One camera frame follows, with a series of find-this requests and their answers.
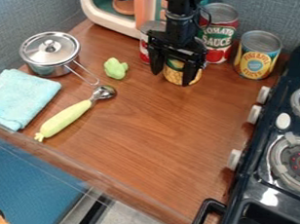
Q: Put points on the red and white can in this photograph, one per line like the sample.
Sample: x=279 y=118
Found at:
x=144 y=42

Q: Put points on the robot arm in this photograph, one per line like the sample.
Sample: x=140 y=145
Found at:
x=181 y=2

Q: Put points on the yellow pineapple can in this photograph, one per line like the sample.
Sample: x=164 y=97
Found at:
x=254 y=60

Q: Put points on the silver lid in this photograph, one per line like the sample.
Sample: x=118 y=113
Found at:
x=49 y=48

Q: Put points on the tomato sauce can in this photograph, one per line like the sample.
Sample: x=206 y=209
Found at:
x=221 y=38

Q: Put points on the green toy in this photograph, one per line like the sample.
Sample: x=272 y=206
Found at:
x=115 y=69

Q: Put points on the light blue cloth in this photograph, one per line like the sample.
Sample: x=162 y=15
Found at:
x=14 y=98

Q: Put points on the toy microwave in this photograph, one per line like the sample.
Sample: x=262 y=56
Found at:
x=104 y=12

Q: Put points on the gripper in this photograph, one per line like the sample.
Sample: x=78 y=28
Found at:
x=180 y=38

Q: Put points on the toy stove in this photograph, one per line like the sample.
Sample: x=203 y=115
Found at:
x=280 y=153

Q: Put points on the silver pot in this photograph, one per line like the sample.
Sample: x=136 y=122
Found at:
x=51 y=67

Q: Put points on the yellow corn can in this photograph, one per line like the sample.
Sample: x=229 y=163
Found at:
x=174 y=74

